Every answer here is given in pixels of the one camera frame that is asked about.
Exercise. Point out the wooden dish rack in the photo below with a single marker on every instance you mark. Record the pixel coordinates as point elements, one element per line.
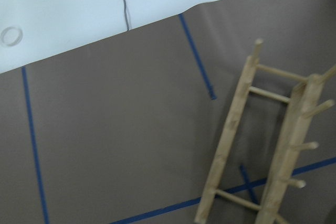
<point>260,127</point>

